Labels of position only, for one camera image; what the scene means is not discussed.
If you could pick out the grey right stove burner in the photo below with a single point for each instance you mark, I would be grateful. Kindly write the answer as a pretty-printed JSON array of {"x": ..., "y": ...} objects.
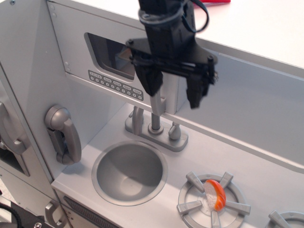
[{"x": 289, "y": 219}]

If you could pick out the grey toy microwave door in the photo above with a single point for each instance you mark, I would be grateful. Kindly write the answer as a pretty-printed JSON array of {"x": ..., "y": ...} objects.
[{"x": 91, "y": 35}]

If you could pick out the grey stove burner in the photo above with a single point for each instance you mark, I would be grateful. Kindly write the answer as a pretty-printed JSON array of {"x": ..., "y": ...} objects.
[
  {"x": 289, "y": 219},
  {"x": 193, "y": 206}
]

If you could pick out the grey toy faucet set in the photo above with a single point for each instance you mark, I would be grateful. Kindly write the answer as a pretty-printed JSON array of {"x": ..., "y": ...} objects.
[{"x": 150, "y": 127}]

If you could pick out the salmon nigiri sushi toy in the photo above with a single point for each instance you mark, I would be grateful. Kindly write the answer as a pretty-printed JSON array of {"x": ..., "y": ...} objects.
[{"x": 215, "y": 194}]

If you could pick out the dark oven vent grille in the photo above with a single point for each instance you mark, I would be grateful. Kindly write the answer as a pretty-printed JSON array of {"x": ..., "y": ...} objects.
[{"x": 89, "y": 215}]

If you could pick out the grey fridge door handle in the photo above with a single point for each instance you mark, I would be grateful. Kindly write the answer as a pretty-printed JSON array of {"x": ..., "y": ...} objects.
[{"x": 12, "y": 134}]

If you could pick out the round steel sink bowl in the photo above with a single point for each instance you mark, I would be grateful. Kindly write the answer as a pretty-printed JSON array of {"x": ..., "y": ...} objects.
[{"x": 129, "y": 173}]

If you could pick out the grey toy wall phone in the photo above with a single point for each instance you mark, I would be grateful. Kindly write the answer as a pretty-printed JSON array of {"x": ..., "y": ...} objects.
[{"x": 63, "y": 135}]

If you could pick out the grey oven door handle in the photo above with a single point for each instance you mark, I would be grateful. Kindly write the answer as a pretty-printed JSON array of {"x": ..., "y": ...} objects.
[{"x": 55, "y": 215}]

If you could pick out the grey left stove burner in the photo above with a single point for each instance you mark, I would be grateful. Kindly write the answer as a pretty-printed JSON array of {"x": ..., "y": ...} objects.
[{"x": 193, "y": 206}]

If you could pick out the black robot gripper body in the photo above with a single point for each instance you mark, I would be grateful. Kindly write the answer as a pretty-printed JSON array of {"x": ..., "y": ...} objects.
[{"x": 170, "y": 45}]

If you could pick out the red toy chili pepper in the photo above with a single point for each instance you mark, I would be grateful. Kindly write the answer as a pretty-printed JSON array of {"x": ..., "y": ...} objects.
[{"x": 216, "y": 1}]

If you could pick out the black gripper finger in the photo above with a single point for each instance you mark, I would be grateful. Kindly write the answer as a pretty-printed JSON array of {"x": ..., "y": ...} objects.
[
  {"x": 150, "y": 78},
  {"x": 197, "y": 88}
]

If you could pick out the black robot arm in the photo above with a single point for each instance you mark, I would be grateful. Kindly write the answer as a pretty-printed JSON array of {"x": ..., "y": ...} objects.
[{"x": 172, "y": 4}]

